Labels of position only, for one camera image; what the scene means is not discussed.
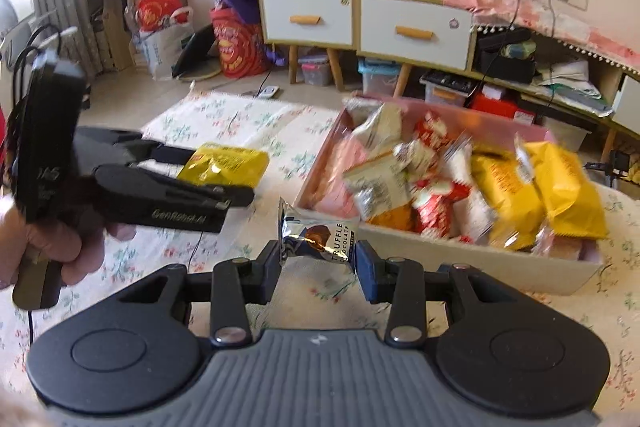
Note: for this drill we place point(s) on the floral tablecloth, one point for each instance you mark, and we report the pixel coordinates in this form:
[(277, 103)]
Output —
[(315, 294)]

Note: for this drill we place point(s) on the blue lid storage bin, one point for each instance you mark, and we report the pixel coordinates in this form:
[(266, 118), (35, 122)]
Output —
[(378, 76)]

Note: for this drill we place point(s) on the pink floral cabinet cloth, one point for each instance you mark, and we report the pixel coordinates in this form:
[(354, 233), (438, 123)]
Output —
[(550, 23)]

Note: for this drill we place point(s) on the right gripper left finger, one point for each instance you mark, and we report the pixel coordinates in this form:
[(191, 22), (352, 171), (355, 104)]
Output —
[(237, 283)]

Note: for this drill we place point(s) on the red round gift bag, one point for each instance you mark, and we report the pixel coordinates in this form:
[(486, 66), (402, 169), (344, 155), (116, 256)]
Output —
[(240, 46)]

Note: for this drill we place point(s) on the white angled drawer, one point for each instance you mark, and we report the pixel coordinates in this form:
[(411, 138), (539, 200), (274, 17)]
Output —
[(626, 105)]

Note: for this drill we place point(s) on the white middle drawer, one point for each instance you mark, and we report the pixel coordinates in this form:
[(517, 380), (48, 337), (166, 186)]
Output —
[(416, 31)]

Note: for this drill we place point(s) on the small camera on tripod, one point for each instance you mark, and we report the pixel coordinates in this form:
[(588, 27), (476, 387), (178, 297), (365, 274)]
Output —
[(614, 169)]

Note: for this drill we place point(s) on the white shopping bag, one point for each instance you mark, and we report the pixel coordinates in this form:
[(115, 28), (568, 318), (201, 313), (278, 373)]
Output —
[(165, 27)]

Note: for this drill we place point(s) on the white left drawer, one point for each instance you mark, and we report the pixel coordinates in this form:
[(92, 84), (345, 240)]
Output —
[(326, 22)]

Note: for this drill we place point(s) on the yellow pastry packet in box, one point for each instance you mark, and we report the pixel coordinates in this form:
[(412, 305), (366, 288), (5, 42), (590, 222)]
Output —
[(510, 192)]

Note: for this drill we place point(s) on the clear wrapped brown cake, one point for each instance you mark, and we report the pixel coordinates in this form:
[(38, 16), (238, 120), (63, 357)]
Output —
[(548, 244)]

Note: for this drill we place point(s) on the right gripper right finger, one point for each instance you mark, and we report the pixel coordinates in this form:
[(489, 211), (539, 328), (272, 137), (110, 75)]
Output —
[(400, 283)]

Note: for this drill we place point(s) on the silver truffle chocolate packet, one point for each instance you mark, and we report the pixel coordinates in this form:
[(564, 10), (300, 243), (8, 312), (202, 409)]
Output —
[(305, 233)]

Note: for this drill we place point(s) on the person left hand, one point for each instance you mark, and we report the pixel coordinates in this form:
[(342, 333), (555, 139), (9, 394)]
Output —
[(80, 256)]

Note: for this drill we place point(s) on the clear storage bin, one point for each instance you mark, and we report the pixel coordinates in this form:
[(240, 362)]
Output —
[(567, 135)]

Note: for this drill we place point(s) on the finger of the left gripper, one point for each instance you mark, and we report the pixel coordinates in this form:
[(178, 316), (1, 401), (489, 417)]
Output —
[(190, 197), (162, 153)]

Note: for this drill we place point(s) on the pink and white snack box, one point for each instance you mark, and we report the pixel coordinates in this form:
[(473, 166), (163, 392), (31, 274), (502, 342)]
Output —
[(523, 271)]

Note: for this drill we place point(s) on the red box under cabinet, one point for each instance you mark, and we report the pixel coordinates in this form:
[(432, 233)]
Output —
[(503, 108)]

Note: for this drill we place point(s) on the black bag on shelf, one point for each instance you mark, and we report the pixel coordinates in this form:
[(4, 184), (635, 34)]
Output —
[(507, 55)]

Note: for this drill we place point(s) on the gold yellow snack packet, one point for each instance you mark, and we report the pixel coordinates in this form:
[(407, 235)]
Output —
[(214, 164)]

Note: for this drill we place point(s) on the white orange biscuit packet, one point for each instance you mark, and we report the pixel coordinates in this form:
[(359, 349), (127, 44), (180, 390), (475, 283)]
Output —
[(380, 192)]

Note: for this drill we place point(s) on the large yellow pastry packet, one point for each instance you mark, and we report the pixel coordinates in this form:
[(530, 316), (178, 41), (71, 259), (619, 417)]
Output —
[(571, 202)]

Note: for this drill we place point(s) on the red white candy packet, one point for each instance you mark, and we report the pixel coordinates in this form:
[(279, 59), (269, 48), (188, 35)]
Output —
[(432, 200)]

